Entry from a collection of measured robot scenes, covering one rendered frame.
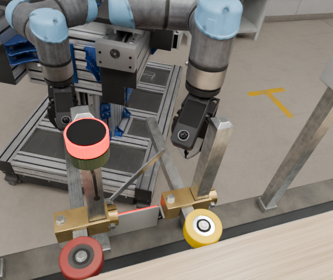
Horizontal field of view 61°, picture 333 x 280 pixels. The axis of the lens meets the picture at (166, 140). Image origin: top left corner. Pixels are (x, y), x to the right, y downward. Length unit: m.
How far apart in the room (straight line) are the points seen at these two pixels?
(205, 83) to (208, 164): 0.17
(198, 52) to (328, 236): 0.48
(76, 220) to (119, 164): 0.97
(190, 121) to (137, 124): 1.30
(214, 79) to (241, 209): 0.51
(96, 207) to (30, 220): 1.14
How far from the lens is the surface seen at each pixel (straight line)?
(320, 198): 1.09
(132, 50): 0.97
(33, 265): 0.83
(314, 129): 0.72
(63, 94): 0.77
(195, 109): 0.56
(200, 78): 0.53
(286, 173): 0.82
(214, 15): 0.49
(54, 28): 0.69
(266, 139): 2.30
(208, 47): 0.50
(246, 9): 3.89
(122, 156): 1.64
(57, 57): 0.72
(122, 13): 0.57
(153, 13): 0.57
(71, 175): 0.75
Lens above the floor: 1.45
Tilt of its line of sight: 45 degrees down
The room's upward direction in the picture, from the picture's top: 8 degrees clockwise
